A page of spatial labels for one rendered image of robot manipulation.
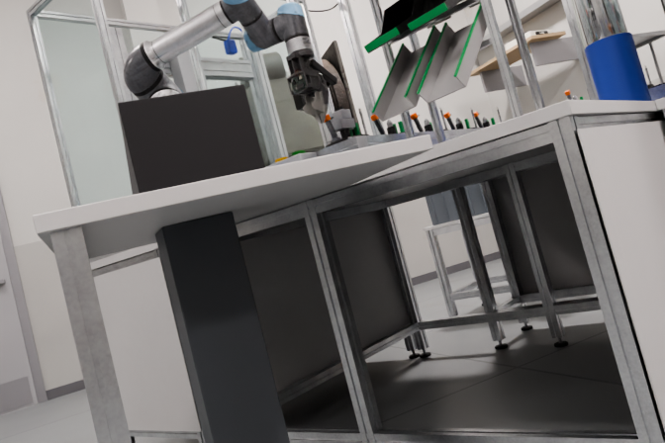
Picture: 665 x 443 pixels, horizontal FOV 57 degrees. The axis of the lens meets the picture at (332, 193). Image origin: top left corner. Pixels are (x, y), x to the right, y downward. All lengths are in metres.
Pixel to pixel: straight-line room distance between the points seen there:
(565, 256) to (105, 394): 2.56
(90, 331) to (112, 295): 1.59
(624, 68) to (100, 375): 1.87
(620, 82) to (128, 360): 2.07
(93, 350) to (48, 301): 4.73
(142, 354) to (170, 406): 0.23
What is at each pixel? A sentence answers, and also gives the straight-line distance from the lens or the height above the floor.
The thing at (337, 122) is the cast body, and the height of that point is 1.05.
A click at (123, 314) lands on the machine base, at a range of 2.56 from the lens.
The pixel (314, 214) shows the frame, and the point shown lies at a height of 0.79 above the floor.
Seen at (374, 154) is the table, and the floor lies 0.84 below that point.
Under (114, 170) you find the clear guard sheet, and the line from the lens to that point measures 2.52.
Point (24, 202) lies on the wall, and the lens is 5.83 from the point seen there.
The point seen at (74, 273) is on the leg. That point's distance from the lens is 1.02.
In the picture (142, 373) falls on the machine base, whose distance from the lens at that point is 2.55.
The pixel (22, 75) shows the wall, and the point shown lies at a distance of 6.10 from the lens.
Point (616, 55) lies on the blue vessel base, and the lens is 2.31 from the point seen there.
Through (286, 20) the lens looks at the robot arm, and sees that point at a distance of 1.87.
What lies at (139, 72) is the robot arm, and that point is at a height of 1.33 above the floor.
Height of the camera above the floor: 0.72
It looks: 4 degrees up
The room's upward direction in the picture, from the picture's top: 15 degrees counter-clockwise
